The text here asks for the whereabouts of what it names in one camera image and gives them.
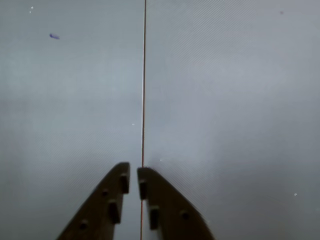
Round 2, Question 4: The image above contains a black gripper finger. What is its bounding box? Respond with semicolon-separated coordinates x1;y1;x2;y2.
136;166;216;240
55;161;131;240

